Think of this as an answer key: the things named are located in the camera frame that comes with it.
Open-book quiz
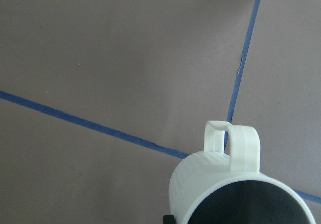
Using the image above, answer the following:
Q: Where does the white mug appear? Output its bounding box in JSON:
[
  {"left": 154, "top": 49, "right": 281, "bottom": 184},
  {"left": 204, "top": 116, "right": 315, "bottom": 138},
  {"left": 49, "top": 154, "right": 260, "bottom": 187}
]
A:
[{"left": 169, "top": 121, "right": 315, "bottom": 223}]

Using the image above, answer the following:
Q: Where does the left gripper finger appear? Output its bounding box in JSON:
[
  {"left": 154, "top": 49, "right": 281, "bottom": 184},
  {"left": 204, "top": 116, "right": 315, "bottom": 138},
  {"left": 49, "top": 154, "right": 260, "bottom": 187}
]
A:
[{"left": 162, "top": 215, "right": 176, "bottom": 224}]

